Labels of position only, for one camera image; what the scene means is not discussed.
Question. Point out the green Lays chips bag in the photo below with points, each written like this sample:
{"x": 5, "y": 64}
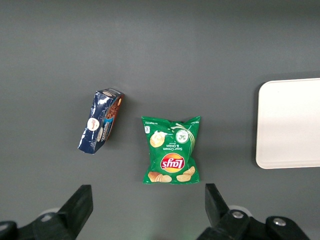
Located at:
{"x": 171, "y": 150}

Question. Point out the white plastic tray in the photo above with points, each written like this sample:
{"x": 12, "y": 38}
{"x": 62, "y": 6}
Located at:
{"x": 290, "y": 123}

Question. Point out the blue chocolate snack box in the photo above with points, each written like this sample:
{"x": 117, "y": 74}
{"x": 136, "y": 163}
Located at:
{"x": 100, "y": 122}

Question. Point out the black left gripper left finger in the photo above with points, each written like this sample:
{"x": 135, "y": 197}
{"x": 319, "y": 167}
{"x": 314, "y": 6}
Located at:
{"x": 75, "y": 207}

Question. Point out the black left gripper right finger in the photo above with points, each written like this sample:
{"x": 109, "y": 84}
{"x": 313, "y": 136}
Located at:
{"x": 222, "y": 215}

